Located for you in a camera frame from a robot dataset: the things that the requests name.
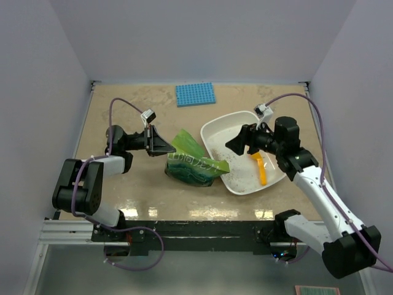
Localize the green litter bag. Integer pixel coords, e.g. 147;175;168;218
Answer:
165;129;230;187

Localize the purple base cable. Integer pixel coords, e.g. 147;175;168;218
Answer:
276;233;314;265
103;229;166;272

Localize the blue studded plate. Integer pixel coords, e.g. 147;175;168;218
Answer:
175;83;216;108

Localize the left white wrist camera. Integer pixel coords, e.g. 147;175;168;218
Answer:
141;109;156;126

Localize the orange plastic scoop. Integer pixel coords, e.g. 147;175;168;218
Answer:
250;152;268;186

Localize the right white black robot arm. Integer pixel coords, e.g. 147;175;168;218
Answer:
225;116;381;278

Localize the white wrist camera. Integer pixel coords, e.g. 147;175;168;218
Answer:
141;109;156;126
254;104;273;130

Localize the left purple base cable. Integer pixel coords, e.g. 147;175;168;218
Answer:
103;229;166;272

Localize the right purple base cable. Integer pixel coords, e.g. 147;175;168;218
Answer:
276;233;314;265

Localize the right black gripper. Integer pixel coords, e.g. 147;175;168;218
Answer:
226;120;284;155

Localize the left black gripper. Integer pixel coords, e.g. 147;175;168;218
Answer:
123;124;176;157

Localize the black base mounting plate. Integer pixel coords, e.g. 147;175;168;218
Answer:
90;219;311;258

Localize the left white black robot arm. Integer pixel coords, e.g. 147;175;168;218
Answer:
52;125;176;241

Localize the pink green board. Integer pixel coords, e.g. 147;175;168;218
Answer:
295;285;340;295

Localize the white litter box tray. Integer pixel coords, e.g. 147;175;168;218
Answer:
200;111;286;195

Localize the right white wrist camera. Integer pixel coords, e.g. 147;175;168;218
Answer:
254;104;273;130

